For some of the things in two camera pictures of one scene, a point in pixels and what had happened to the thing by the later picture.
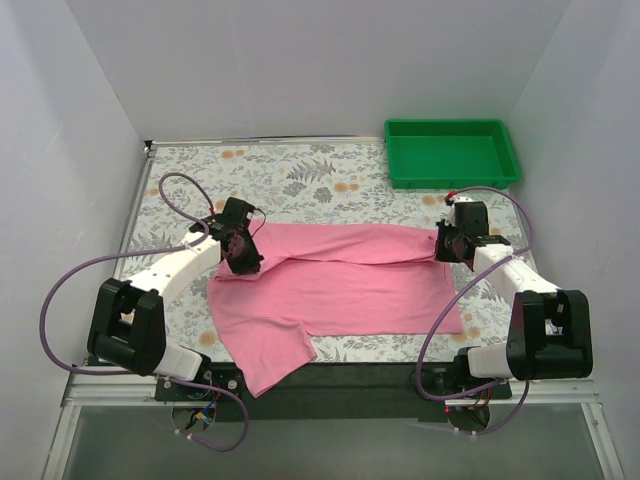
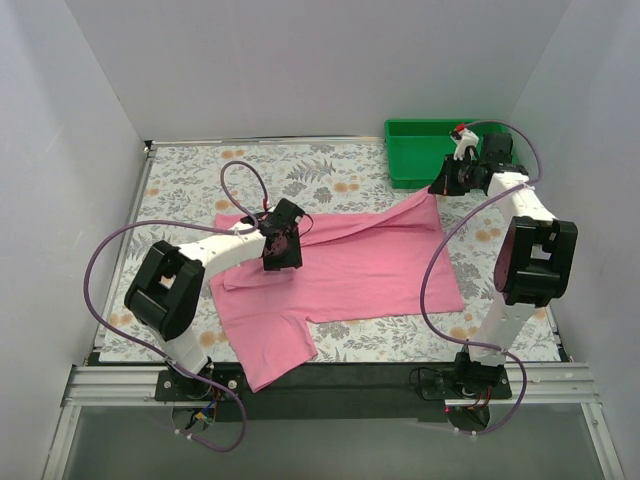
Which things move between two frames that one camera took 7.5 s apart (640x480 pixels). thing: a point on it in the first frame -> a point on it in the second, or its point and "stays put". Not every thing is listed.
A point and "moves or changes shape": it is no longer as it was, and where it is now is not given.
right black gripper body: x=445 y=250 -> x=447 y=176
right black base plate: x=450 y=381 stays put
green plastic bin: x=450 y=153 stays put
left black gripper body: x=248 y=258 -> x=282 y=259
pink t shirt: x=329 y=280 moves or changes shape
